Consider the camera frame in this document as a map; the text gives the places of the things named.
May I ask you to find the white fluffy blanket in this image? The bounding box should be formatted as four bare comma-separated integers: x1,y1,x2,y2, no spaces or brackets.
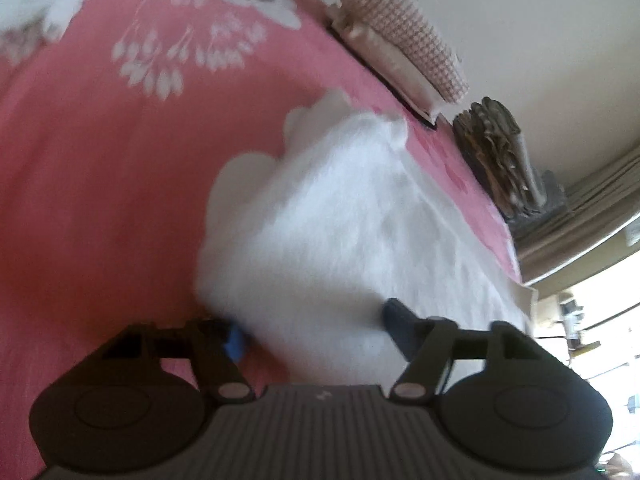
192,87,531,386

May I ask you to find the stack of dark folded clothes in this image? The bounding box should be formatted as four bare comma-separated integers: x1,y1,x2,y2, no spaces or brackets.
452,96,568,231

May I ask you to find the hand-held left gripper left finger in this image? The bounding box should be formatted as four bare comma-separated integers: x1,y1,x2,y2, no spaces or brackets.
97,319,261,405

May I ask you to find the pink floral blanket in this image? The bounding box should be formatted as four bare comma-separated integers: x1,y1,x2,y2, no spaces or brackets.
0,0,523,480

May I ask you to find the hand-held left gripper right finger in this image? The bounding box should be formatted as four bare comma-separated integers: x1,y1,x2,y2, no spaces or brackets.
382,298,546,405

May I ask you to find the pink checked folded garment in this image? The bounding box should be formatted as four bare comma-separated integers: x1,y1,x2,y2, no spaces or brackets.
340,0,471,103

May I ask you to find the beige curtain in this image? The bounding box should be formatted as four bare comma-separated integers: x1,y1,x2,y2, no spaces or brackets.
512,145,640,286

